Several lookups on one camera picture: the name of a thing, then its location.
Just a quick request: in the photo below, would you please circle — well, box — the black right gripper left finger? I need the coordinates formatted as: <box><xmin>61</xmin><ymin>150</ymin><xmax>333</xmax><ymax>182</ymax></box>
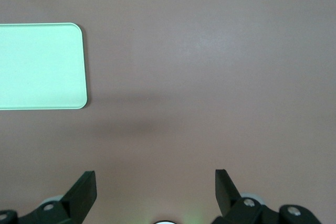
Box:
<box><xmin>0</xmin><ymin>170</ymin><xmax>98</xmax><ymax>224</ymax></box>

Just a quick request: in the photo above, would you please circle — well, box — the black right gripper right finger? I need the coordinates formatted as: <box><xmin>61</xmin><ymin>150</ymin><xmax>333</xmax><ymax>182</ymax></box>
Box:
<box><xmin>212</xmin><ymin>168</ymin><xmax>322</xmax><ymax>224</ymax></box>

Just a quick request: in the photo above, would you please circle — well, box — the light green rectangular tray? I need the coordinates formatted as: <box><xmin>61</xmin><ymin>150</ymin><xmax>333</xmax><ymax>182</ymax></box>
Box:
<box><xmin>0</xmin><ymin>22</ymin><xmax>88</xmax><ymax>111</ymax></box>

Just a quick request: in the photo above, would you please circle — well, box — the brown table mat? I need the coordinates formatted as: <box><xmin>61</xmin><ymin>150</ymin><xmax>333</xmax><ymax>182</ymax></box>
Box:
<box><xmin>0</xmin><ymin>0</ymin><xmax>336</xmax><ymax>224</ymax></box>

